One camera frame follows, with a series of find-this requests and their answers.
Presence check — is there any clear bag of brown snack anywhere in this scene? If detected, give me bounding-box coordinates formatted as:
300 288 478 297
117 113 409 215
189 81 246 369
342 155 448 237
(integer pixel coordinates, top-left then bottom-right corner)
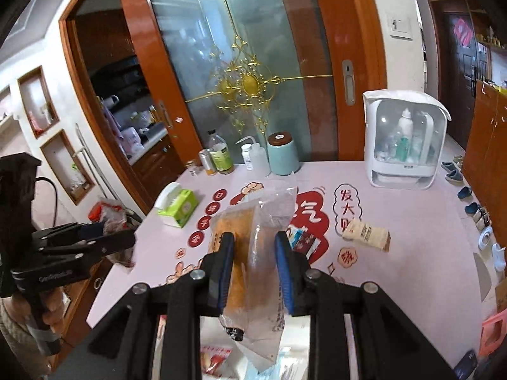
209 180 297 372

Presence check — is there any person's left hand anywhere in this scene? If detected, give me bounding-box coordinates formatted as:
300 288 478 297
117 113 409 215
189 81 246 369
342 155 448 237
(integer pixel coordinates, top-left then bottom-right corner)
3 287 64 333

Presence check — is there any dark red small snack pack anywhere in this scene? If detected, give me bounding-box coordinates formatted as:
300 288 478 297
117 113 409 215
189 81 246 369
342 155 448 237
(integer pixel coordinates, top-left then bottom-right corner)
289 228 321 258

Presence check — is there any green tissue box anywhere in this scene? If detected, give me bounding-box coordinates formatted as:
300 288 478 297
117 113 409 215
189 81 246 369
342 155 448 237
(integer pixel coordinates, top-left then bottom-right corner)
154 182 198 228

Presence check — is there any small glass jar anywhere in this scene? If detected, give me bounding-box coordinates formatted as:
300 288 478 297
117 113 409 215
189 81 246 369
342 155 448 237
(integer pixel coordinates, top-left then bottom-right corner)
186 160 201 177

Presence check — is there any beige long snack pack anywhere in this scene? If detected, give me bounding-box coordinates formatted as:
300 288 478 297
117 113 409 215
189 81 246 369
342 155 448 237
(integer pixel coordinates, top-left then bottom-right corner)
342 219 391 252

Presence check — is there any white squeeze wash bottle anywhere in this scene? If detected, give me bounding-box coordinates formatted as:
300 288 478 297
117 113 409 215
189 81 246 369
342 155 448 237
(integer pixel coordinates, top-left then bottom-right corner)
236 136 271 178

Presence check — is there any teal canister with brown lid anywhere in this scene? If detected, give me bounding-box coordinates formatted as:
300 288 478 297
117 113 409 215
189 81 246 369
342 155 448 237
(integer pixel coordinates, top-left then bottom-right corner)
267 131 301 176

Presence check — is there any green label glass bottle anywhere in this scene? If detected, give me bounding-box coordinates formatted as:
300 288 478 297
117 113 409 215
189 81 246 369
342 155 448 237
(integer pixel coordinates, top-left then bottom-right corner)
208 130 234 174

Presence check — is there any silver orange drink can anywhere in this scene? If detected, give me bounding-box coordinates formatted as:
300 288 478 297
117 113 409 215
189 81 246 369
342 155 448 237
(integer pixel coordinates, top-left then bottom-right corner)
198 149 217 176

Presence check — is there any small white pill bottle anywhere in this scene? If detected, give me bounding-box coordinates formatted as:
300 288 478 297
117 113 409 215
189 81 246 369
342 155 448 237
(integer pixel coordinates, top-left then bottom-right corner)
241 143 254 171

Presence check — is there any pink printed table mat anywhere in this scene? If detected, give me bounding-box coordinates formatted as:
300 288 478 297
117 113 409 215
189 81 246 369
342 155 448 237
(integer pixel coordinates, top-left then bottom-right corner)
88 162 482 365

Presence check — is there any glass sliding door gold ornament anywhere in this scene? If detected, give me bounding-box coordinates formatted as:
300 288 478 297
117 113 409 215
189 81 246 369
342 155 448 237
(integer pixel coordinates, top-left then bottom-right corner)
114 0 388 168

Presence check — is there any white cosmetics storage box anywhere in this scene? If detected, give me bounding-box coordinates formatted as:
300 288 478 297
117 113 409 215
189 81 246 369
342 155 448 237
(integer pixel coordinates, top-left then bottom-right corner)
363 89 451 190

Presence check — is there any wooden cabinet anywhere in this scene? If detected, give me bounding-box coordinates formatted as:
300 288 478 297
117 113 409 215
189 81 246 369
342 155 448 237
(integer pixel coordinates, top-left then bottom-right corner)
460 79 507 222

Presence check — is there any black smartphone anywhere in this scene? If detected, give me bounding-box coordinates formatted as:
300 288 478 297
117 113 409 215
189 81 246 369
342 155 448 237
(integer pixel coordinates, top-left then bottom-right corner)
454 349 478 380

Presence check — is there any white wall switch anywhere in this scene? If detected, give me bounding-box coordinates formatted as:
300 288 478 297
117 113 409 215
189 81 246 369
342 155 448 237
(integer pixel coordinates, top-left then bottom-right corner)
387 13 413 40

